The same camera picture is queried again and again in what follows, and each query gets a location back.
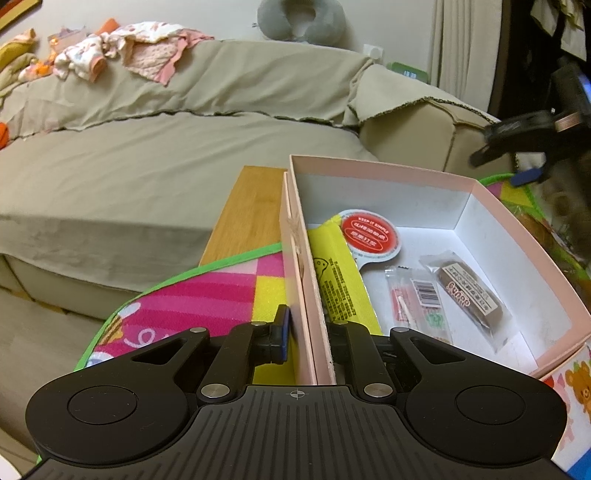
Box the grey neck pillow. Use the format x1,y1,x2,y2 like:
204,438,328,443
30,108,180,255
256,0,346,46

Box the brown bar snack packet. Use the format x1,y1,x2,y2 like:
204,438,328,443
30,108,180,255
420,250,518,352

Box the orange toy ball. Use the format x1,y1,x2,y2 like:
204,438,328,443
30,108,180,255
0,122,10,149

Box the colourful play mat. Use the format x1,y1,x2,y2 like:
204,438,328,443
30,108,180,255
76,243,287,370

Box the pink baby clothes pile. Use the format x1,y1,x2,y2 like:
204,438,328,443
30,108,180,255
53,21,213,86

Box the beige sofa with cover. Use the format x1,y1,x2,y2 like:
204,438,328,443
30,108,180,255
1,40,513,319

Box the white curtain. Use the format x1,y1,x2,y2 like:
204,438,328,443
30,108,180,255
430,0,503,110

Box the clear popsicle snack packet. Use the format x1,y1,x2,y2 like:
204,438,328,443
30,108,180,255
385,266,453,344

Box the yellow snack packet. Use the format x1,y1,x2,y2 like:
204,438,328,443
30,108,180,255
308,215,383,335

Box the red round lollipop packet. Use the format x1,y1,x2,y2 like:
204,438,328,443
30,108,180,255
338,209,402,270

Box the yellow plush toy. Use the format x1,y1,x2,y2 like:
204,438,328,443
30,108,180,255
0,29,37,90

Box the pink cardboard box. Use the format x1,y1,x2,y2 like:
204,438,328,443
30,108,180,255
280,156,590,384

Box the green digital clock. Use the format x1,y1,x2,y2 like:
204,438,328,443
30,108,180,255
387,62,430,84

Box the white wall socket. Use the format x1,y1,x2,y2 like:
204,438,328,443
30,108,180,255
363,44,385,64

